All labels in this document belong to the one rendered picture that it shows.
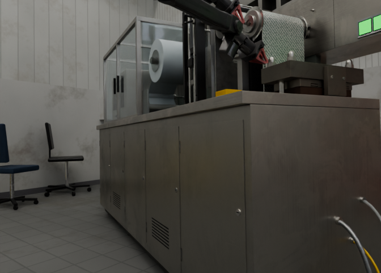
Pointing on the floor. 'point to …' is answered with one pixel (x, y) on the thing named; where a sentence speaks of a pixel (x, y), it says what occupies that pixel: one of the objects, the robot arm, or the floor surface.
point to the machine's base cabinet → (248, 188)
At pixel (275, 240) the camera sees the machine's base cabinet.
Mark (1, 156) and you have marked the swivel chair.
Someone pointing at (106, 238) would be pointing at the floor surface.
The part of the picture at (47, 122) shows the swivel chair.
